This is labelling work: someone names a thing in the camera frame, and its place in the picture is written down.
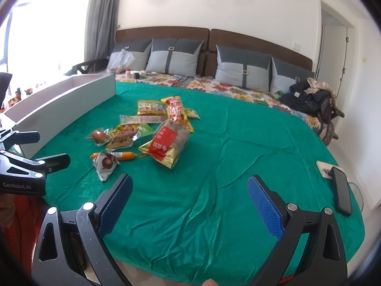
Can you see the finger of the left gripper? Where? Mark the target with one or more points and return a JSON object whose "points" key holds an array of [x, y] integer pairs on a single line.
{"points": [[10, 138], [14, 167]]}

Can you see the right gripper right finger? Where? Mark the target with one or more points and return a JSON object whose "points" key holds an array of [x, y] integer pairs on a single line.
{"points": [[323, 261]]}

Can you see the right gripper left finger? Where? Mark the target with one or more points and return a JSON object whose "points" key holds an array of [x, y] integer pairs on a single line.
{"points": [[55, 261]]}

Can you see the braised egg clear packet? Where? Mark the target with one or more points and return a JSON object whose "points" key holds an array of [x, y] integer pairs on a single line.
{"points": [[99, 136]]}

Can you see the white triangular snack packet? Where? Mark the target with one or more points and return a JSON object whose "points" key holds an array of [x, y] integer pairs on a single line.
{"points": [[105, 164]]}

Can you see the green vacuum meat packet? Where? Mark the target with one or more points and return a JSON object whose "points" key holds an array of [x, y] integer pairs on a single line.
{"points": [[124, 135]]}

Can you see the orange sausage stick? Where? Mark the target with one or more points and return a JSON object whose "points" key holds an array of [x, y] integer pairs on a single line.
{"points": [[120, 156]]}

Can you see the yellow chicken feet packet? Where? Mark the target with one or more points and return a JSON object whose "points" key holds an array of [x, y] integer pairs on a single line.
{"points": [[176, 112]]}

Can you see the person's left hand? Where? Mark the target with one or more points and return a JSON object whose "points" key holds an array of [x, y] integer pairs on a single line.
{"points": [[7, 210]]}

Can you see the person's right hand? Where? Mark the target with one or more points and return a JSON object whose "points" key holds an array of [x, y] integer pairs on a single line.
{"points": [[209, 282]]}

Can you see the white cardboard box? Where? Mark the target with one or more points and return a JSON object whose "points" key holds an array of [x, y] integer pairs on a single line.
{"points": [[52, 109]]}

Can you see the black smartphone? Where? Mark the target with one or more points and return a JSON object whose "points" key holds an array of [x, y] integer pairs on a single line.
{"points": [[342, 195]]}

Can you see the white phone on table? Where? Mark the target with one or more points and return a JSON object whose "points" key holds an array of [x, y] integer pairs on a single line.
{"points": [[325, 169]]}

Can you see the long white snack packet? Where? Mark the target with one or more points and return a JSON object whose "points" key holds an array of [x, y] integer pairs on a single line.
{"points": [[131, 120]]}

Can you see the dark wooden armchair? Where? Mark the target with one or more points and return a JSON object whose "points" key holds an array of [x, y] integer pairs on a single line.
{"points": [[88, 67]]}

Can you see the green tablecloth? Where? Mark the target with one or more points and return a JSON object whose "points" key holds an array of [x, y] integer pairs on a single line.
{"points": [[196, 220]]}

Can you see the white red-capped bottle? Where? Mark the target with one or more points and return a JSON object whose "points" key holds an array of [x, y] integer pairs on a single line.
{"points": [[128, 73]]}

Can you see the clear plastic bag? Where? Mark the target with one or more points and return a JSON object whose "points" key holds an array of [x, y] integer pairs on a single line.
{"points": [[120, 61]]}

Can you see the yellow peanut snack packet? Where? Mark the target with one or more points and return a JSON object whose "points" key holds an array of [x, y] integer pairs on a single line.
{"points": [[151, 108]]}

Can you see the white power strip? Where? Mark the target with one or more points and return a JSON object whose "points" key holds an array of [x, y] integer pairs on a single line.
{"points": [[142, 73]]}

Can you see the black bag on sofa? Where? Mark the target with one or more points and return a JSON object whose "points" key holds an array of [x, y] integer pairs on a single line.
{"points": [[320, 104]]}

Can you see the grey curtain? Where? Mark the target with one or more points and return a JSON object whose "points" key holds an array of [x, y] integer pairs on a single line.
{"points": [[100, 28]]}

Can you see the far left grey cushion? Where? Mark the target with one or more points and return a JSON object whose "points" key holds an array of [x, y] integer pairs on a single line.
{"points": [[140, 49]]}

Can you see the grey cushion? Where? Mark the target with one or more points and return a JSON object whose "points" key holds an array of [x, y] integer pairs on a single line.
{"points": [[140, 49], [243, 68], [284, 75], [174, 56]]}

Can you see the beige cloth on bag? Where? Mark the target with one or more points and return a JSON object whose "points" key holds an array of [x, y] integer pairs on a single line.
{"points": [[315, 86]]}

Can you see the far right grey cushion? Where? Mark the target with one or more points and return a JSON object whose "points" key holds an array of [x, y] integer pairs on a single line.
{"points": [[284, 75]]}

